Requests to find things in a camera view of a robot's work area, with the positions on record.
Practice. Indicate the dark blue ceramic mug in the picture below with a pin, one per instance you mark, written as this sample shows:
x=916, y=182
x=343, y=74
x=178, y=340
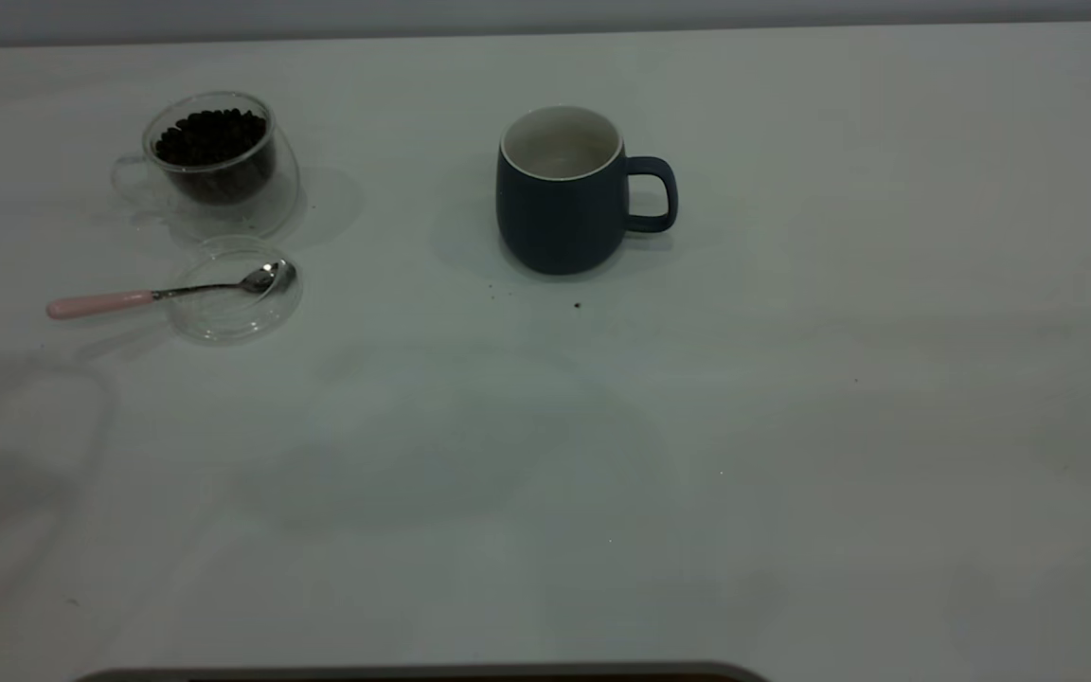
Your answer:
x=555, y=223

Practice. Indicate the clear glass cup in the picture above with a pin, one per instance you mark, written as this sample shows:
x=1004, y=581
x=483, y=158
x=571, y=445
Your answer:
x=252, y=213

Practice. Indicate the dark coffee beans pile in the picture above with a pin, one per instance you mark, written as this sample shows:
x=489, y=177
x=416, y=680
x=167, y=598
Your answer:
x=214, y=142

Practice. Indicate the clear glass saucer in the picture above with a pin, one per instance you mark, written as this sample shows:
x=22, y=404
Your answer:
x=223, y=324

